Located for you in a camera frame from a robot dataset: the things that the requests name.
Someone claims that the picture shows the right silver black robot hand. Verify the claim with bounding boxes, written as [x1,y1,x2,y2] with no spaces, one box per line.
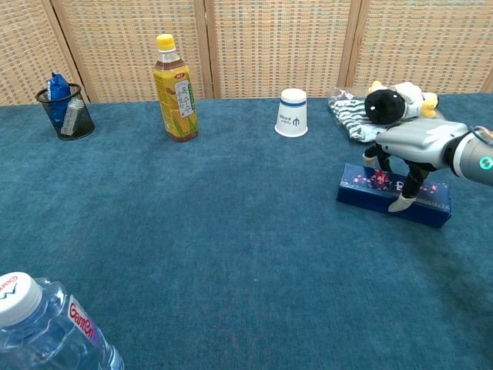
[363,117,469,213]

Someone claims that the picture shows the white card with glasses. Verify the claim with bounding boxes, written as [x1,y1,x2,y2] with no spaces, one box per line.
[336,162,451,228]

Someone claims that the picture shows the black white plush toy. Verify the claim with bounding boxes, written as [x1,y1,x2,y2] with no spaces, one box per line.
[364,80,440,125]

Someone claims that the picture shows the striped cloth in plastic bag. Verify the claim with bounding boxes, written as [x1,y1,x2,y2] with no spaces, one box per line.
[327,86,448,145]

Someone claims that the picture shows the white paper cup blue print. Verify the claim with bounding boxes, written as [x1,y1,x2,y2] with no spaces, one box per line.
[273,88,309,138]

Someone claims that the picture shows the woven wicker folding screen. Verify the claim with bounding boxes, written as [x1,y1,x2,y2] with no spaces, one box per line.
[0,0,493,107]

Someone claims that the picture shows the blue carpet table cover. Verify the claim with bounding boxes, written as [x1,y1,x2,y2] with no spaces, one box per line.
[0,92,493,370]

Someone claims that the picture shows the yellow corn tea bottle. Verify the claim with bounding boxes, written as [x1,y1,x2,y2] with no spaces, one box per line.
[153,33,200,143]

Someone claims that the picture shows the black mesh pen holder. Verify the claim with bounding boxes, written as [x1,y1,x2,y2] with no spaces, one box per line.
[35,83,96,141]

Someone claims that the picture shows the silver foil packet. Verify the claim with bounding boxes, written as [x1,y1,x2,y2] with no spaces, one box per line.
[60,96,85,136]

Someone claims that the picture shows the blue snack packet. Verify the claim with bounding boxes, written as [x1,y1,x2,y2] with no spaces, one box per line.
[46,72,72,124]

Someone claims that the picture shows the clear water bottle white cap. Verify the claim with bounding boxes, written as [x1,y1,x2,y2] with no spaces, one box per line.
[0,271,126,370]

